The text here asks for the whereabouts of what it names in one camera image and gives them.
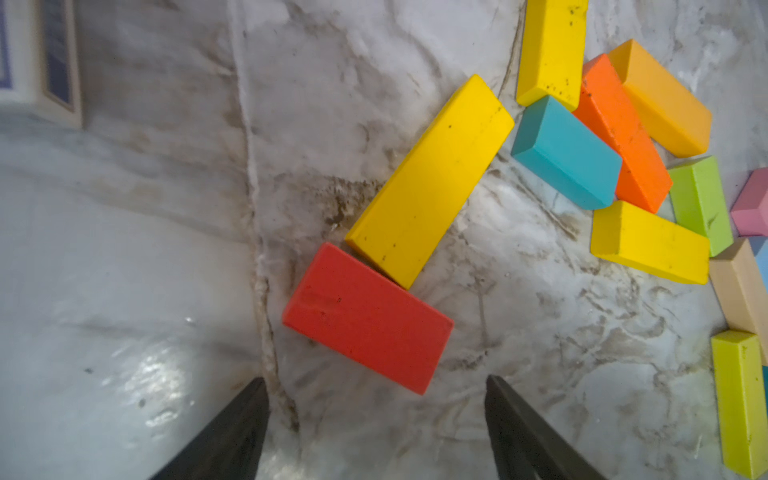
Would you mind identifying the red block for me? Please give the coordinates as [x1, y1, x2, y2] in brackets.
[282, 243, 454, 395]

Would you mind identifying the amber orange block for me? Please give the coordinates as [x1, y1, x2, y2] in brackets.
[608, 40, 713, 158]

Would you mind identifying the lime yellow block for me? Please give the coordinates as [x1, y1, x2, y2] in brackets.
[711, 330, 767, 479]

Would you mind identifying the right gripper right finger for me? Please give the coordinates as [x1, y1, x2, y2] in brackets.
[484, 375, 603, 480]

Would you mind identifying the green block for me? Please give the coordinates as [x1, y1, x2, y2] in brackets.
[668, 156, 734, 257]

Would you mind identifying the tan wooden block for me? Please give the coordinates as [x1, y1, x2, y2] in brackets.
[709, 238, 767, 366]

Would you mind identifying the teal short block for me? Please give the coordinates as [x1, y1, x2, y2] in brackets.
[511, 96, 622, 211]

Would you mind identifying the long yellow block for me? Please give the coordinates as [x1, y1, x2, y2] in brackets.
[516, 0, 588, 112]
[345, 75, 515, 289]

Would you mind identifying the light blue block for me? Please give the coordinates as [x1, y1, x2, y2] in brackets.
[748, 236, 768, 288]

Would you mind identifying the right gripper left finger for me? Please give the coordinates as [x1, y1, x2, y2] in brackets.
[152, 377, 270, 480]

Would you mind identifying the pink block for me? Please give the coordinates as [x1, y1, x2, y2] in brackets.
[730, 167, 768, 237]

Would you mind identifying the colourful card box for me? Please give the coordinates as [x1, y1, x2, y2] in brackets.
[1, 0, 83, 129]

